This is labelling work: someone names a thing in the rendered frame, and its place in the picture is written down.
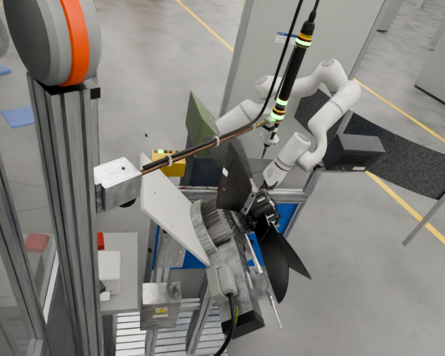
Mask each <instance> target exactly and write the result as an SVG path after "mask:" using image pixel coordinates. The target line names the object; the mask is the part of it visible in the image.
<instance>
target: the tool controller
mask: <svg viewBox="0 0 445 356"><path fill-rule="evenodd" d="M384 153H385V150H384V147H383V146H382V144H381V141H380V140H379V137H378V136H361V135H352V134H343V133H337V134H336V136H335V137H334V138H333V140H332V141H331V142H330V143H329V145H328V146H327V148H326V152H325V155H324V156H323V157H322V160H323V163H324V167H325V168H326V170H333V171H336V172H338V171H342V172H344V171H349V172H366V171H367V170H368V169H369V168H370V167H371V166H372V165H373V164H374V163H375V162H376V161H377V160H378V159H379V158H380V157H381V156H382V155H383V154H384Z"/></svg>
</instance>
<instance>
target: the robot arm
mask: <svg viewBox="0 0 445 356"><path fill-rule="evenodd" d="M273 78H274V76H264V77H261V78H260V79H258V80H257V82H256V84H255V89H256V92H257V94H258V96H259V97H260V98H261V100H262V102H263V104H257V103H255V102H253V101H252V100H245V101H243V102H241V103H240V104H239V105H237V106H236V107H235V108H233V109H231V110H230V111H229V112H228V113H226V114H225V115H223V116H222V117H221V118H219V119H218V120H216V121H215V120H214V118H212V117H210V118H209V119H210V122H211V124H212V126H213V128H214V129H215V131H216V132H217V134H222V135H223V134H226V133H228V132H231V131H234V130H235V129H238V128H240V127H242V126H245V125H246V124H248V123H249V122H251V121H252V120H254V119H255V118H256V117H257V116H258V115H259V113H260V111H261V110H262V108H263V106H264V103H265V101H266V98H267V96H268V93H269V90H270V88H271V84H272V82H273ZM281 80H282V78H280V77H277V80H276V82H275V85H274V88H273V92H272V94H271V97H270V100H269V101H268V104H267V106H266V109H265V111H264V112H263V114H262V116H263V115H271V112H272V110H273V107H274V106H275V105H276V102H277V100H278V96H279V94H280V91H281V88H282V86H283V84H282V86H281V88H280V91H279V93H278V96H277V99H276V101H275V100H274V97H275V94H276V93H277V90H278V87H279V85H280V82H281ZM320 83H325V84H326V87H327V88H328V91H329V93H330V94H331V96H332V98H331V99H330V100H329V101H328V102H327V103H326V104H325V105H324V106H323V107H322V108H321V109H320V110H319V111H318V112H317V113H316V114H315V115H314V116H313V117H312V118H311V119H310V120H309V122H308V127H309V130H310V131H311V132H312V133H313V135H314V137H315V139H316V142H317V148H316V150H315V151H314V152H313V153H310V152H309V151H308V150H307V148H308V147H309V146H310V144H311V143H310V141H309V139H308V138H307V137H306V136H304V135H303V134H301V133H298V132H295V133H294V134H293V135H292V137H291V138H290V140H289V141H288V142H287V143H286V144H285V146H284V147H283V149H282V150H281V151H280V152H279V154H278V155H277V157H276V158H275V160H274V161H272V162H271V163H270V164H269V166H267V168H266V169H265V170H264V171H263V176H264V181H263V184H262V185H261V186H260V188H259V191H260V190H262V189H265V190H266V191H267V189H270V190H273V189H274V187H275V188H276V187H277V186H278V185H279V184H280V183H281V182H282V180H283V179H284V177H285V175H286V174H287V171H288V170H290V169H291V168H292V166H293V165H294V164H297V165H298V166H299V167H300V168H302V169H303V170H304V171H309V170H311V169H312V168H313V167H315V165H316V164H317V163H318V162H319V161H320V160H321V159H322V157H323V156H324V155H325V152H326V148H327V137H326V132H327V131H328V129H330V128H331V127H332V126H333V125H334V124H335V123H336V122H337V121H338V120H339V119H340V118H341V117H342V116H343V115H344V114H345V113H346V112H347V111H348V110H349V109H350V108H351V107H352V106H353V105H354V104H355V103H356V102H357V100H358V99H359V97H360V94H361V87H360V85H359V84H358V83H357V82H356V81H349V80H348V78H347V76H346V75H345V72H344V70H343V67H342V66H341V65H340V63H339V62H338V61H337V60H335V59H326V60H324V61H322V62H321V63H320V64H319V65H318V67H317V68H316V70H315V72H313V74H312V75H310V76H306V77H303V78H298V79H295V83H294V85H293V87H292V91H291V93H290V97H292V98H301V97H308V96H311V95H313V94H314V93H315V92H316V91H317V90H318V88H319V84H320Z"/></svg>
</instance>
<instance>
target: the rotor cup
mask: <svg viewBox="0 0 445 356"><path fill-rule="evenodd" d="M263 197H265V199H264V200H262V201H259V202H258V200H259V199H261V198H263ZM270 201H271V202H272V205H271V202H270ZM236 213H237V216H238V218H239V220H240V222H241V224H242V225H243V227H244V229H245V230H246V231H247V232H248V233H250V234H251V233H252V232H254V228H255V227H254V223H258V222H259V220H260V219H261V218H262V216H263V214H265V215H266V217H268V216H270V215H272V214H274V215H273V216H271V217H269V218H268V221H270V220H272V219H274V218H276V217H278V211H277V208H276V207H275V204H274V202H273V200H272V198H271V196H270V195H269V193H268V192H267V191H266V190H265V189H262V190H260V191H257V192H256V197H255V199H254V201H253V203H252V205H251V207H250V209H249V211H248V212H247V214H246V215H244V214H242V213H241V212H237V211H236Z"/></svg>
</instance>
